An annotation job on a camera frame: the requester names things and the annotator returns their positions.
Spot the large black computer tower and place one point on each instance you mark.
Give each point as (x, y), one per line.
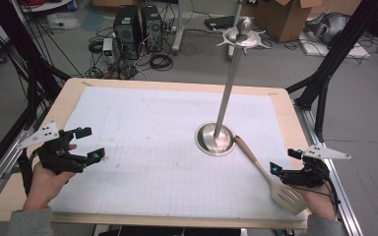
(126, 32)

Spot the black metal frame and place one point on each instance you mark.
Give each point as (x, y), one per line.
(338, 52)
(19, 39)

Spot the clear plastic bag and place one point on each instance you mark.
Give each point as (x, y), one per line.
(62, 21)

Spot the white flat board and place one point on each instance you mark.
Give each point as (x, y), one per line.
(351, 50)

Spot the brown cardboard box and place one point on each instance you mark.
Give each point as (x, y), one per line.
(282, 19)

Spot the flat black device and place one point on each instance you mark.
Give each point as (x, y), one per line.
(218, 22)

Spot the person's left hand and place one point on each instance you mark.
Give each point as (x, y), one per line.
(44, 187)

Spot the small white power box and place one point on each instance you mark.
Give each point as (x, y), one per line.
(107, 46)

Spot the grey bag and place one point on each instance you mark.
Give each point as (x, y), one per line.
(331, 26)

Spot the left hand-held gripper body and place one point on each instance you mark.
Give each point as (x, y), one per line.
(57, 157)

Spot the person's right hand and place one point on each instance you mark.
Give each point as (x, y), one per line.
(321, 201)

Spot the tall metal utensil stand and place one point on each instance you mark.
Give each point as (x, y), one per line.
(227, 98)

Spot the round white table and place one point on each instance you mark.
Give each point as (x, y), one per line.
(50, 6)

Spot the white grid paper mat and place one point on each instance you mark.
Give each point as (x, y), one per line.
(144, 131)

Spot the wooden slotted spatula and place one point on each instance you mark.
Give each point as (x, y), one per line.
(253, 158)

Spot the slim black computer tower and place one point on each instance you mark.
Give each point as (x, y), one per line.
(151, 29)

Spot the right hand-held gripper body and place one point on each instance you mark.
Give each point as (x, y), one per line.
(305, 177)

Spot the grey metal stand post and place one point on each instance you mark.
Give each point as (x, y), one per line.
(178, 29)

